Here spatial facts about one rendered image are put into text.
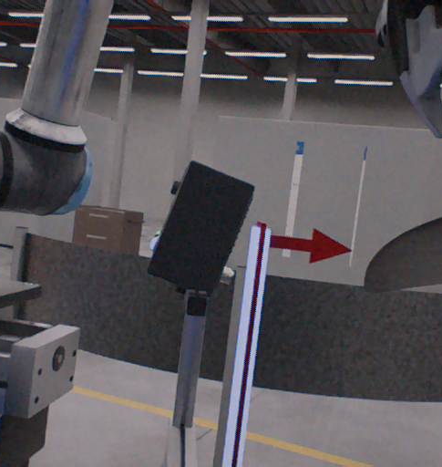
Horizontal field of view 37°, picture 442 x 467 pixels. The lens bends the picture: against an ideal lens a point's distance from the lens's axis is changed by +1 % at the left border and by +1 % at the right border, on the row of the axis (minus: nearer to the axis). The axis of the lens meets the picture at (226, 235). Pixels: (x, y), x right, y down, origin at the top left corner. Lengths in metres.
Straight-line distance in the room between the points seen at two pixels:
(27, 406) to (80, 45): 0.48
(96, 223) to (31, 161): 6.38
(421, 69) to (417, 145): 6.06
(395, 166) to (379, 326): 4.28
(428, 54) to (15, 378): 0.61
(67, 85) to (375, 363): 1.71
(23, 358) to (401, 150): 5.90
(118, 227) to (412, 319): 5.14
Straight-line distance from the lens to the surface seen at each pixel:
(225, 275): 1.04
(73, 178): 1.00
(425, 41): 0.50
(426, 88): 0.49
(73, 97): 0.97
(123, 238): 7.20
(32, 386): 0.86
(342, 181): 6.63
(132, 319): 2.43
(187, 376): 0.99
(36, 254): 2.80
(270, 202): 6.82
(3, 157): 0.95
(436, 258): 0.48
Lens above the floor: 1.21
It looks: 3 degrees down
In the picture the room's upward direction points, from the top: 7 degrees clockwise
